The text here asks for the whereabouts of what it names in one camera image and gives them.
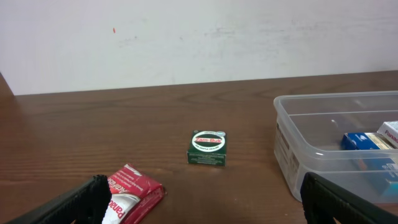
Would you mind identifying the red Panadol box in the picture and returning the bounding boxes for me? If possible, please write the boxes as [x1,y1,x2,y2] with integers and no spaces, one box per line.
[102,164,166,224]

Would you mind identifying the green Zam-Buk box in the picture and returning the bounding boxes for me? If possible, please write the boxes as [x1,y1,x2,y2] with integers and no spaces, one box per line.
[187,130,228,167]

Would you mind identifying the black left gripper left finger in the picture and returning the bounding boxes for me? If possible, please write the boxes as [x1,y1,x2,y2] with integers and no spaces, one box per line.
[7,175,111,224]

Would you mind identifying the clear plastic container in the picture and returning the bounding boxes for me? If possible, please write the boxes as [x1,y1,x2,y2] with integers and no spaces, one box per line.
[274,91,397,203]

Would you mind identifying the white green medicine box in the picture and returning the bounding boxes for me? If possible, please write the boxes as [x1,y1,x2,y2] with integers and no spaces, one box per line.
[377,121,398,148]

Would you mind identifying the blue medicine packet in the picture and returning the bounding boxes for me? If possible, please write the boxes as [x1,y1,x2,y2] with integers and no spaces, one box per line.
[341,133,397,197]

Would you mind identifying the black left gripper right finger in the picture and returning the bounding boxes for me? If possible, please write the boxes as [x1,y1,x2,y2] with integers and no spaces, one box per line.
[300,172,397,224]

